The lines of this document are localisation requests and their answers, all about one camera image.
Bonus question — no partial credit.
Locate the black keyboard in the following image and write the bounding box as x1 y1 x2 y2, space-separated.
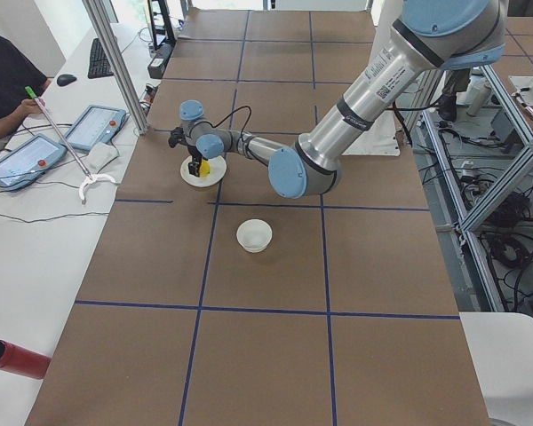
87 38 114 79

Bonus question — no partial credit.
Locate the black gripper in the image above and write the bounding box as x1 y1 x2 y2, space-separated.
187 146 203 177

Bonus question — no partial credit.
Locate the white side table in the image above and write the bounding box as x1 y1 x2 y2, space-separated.
460 312 533 425

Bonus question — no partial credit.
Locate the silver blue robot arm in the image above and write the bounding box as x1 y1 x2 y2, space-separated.
168 1 508 199

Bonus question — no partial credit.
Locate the red cylinder tube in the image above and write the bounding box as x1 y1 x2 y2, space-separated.
0 340 51 379

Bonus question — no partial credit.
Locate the white folded cloth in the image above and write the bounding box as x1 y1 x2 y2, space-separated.
84 143 119 173

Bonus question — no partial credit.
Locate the black computer mouse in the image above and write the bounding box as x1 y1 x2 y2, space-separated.
56 74 77 87

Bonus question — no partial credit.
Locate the reacher grabber stick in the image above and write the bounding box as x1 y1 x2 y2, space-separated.
25 86 116 204

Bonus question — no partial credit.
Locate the black box on table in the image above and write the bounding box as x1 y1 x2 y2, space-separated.
147 43 174 79

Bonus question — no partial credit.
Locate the blue teach pendant near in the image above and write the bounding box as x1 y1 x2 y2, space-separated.
0 134 67 191

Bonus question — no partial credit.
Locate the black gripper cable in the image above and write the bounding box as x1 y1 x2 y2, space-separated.
212 105 254 134

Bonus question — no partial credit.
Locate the blue teach pendant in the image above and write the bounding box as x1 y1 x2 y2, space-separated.
65 105 126 152
0 134 67 191

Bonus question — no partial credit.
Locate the aluminium frame rack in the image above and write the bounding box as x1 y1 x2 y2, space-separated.
413 56 533 315

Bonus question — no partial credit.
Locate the blue teach pendant far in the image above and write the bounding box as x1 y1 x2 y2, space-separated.
65 105 126 152

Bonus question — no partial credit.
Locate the white bowl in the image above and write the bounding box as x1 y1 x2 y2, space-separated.
236 218 273 253

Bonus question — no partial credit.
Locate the yellow lemon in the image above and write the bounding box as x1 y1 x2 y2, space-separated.
199 160 211 178

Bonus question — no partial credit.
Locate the person in black shirt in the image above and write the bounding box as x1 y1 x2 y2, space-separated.
0 36 52 139

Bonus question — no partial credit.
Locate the white plate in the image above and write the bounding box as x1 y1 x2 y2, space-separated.
179 155 227 188

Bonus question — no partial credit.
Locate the aluminium frame post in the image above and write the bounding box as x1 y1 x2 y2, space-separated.
83 0 148 135

